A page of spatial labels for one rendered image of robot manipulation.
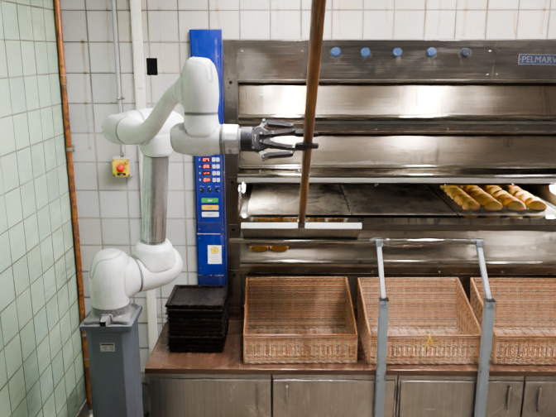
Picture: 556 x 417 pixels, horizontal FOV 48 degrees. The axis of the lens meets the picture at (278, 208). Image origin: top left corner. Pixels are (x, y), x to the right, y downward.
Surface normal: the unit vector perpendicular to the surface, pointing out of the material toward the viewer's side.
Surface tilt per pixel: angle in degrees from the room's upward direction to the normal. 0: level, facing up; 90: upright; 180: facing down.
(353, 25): 90
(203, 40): 90
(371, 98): 70
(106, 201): 90
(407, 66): 90
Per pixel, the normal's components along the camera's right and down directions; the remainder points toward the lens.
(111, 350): 0.00, 0.25
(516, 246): -0.01, -0.10
